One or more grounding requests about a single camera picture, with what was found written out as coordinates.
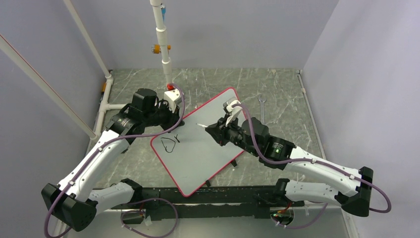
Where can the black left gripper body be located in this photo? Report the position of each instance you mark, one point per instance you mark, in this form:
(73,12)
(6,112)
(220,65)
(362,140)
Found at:
(163,117)

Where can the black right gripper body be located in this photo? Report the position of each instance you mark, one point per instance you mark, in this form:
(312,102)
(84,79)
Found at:
(234,133)

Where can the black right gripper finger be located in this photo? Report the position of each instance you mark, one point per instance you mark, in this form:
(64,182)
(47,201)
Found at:
(218,126)
(218,137)

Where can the red framed whiteboard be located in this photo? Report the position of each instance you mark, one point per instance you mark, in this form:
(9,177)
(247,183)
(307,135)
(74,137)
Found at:
(189,154)

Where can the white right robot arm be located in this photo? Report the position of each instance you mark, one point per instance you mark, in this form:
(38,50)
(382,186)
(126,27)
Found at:
(338,185)

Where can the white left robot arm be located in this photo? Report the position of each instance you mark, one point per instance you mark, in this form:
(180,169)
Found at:
(74,200)

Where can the silver combination wrench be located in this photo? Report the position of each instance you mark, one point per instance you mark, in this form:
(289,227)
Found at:
(262,101)

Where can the white slanted corner pipe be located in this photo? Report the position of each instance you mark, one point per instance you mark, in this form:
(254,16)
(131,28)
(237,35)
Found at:
(106,88)

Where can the orange pipe clamp knob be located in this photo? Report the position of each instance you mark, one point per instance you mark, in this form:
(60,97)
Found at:
(156,49)

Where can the white vertical pvc pipe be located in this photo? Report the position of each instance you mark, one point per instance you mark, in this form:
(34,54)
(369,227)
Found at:
(162,39)

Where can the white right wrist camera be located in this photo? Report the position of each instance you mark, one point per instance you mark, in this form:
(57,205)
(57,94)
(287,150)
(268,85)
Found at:
(231,111)

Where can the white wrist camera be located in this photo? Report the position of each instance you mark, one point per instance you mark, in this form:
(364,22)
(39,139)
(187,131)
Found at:
(231,111)
(173,97)

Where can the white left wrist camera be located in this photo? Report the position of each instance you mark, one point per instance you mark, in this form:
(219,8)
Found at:
(173,97)

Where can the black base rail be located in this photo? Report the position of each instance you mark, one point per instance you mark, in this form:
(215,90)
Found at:
(210,202)

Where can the white red wall trim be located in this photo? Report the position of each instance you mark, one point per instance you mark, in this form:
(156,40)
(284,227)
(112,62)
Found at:
(23,64)

